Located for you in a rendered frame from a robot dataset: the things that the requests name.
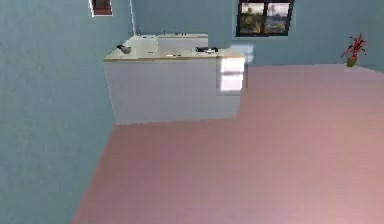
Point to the white kitchen counter cabinet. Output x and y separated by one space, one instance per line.
173 86

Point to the black flat pan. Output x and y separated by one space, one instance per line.
206 49

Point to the grey metal pan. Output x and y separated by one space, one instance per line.
125 49

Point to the grey sink tap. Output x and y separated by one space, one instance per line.
138 30

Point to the black framed window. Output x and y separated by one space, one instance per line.
265 18

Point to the red potted house plant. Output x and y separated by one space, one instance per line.
354 50

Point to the white framed wall picture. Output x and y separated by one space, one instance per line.
101 7

